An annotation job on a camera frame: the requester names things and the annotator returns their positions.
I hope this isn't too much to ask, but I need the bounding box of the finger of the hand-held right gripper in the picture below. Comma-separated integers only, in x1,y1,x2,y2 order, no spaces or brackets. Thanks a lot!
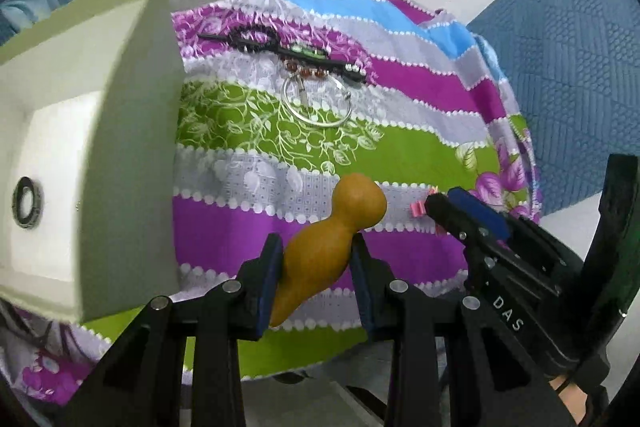
425,193,501,258
447,187,511,240

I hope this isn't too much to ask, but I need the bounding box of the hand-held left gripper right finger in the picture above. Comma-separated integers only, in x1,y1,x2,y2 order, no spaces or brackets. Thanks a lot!
350,232,576,427

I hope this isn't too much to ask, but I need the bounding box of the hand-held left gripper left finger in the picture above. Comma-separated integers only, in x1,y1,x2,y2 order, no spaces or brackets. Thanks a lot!
55,233,286,427

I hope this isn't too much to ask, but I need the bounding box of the small pink hair bow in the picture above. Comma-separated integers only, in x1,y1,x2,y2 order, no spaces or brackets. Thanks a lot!
410,201,443,235

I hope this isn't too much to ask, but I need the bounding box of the brown wooden gourd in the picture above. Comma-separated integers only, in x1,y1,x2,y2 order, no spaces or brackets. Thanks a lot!
269,174,387,328

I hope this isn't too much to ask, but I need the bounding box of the silver hoop bangle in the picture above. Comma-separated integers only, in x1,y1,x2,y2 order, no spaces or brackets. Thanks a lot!
281,74,352,126

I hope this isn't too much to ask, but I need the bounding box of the white box with green rim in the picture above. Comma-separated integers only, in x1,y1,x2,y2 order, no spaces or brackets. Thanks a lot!
0,0,182,324

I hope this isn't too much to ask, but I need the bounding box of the striped floral cloth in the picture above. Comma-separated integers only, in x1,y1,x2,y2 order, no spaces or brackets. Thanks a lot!
0,0,543,408

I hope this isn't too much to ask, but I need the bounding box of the black white striped bangle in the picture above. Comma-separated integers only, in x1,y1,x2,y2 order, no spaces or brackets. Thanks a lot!
12,177,45,229

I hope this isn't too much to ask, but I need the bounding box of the brown bead bracelet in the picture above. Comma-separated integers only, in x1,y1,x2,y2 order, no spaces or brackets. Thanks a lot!
282,61,368,82

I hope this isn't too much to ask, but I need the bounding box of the black bead necklace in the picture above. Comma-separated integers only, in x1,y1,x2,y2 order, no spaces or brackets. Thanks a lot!
197,27,331,58

